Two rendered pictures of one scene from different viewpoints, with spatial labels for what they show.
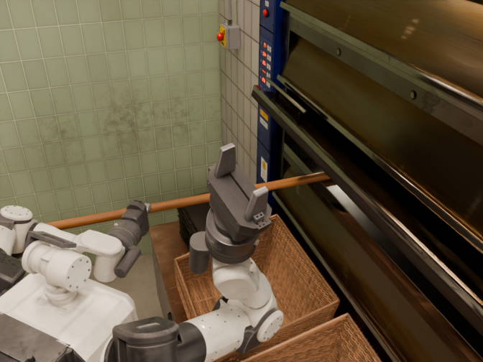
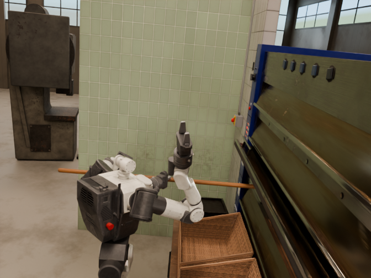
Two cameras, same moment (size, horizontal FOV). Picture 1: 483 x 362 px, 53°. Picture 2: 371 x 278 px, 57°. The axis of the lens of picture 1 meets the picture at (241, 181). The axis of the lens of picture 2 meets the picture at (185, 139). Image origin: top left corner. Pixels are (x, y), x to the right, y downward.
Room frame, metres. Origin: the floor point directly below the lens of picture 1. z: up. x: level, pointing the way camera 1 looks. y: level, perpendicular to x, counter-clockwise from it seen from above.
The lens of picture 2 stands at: (-0.82, -0.45, 2.10)
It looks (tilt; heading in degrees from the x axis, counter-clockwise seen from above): 15 degrees down; 18
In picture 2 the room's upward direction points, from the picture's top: 6 degrees clockwise
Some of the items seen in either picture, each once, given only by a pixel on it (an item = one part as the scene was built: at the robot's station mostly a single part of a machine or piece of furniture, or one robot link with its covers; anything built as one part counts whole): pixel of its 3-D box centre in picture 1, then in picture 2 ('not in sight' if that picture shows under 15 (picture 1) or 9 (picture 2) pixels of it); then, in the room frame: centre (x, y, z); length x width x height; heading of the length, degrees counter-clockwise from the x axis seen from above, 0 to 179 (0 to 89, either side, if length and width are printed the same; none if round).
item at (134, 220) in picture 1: (130, 228); (158, 181); (1.13, 0.33, 1.21); 0.12 x 0.10 x 0.13; 165
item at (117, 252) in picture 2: not in sight; (114, 253); (0.59, 0.33, 1.00); 0.28 x 0.13 x 0.18; 20
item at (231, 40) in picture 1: (229, 36); (238, 120); (2.31, 0.06, 1.46); 0.10 x 0.07 x 0.10; 19
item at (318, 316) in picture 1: (249, 291); (211, 244); (1.37, -0.03, 0.72); 0.56 x 0.49 x 0.28; 20
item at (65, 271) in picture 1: (58, 269); (124, 165); (0.67, 0.34, 1.47); 0.10 x 0.07 x 0.09; 64
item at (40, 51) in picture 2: not in sight; (52, 85); (3.85, 3.41, 1.24); 1.29 x 1.16 x 2.47; 114
